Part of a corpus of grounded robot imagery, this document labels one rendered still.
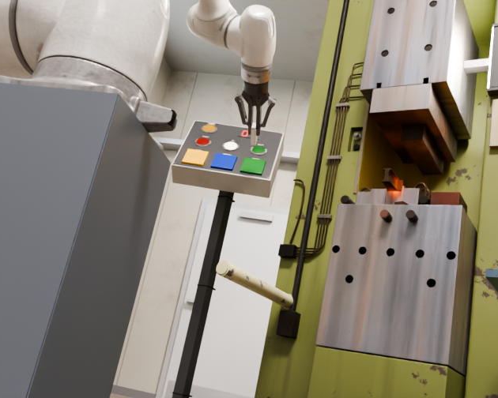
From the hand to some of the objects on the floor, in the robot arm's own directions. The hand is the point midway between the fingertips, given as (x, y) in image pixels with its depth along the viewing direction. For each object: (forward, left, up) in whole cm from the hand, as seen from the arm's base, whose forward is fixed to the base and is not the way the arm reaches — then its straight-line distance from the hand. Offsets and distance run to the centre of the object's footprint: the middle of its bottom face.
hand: (254, 134), depth 185 cm
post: (+23, +12, -107) cm, 110 cm away
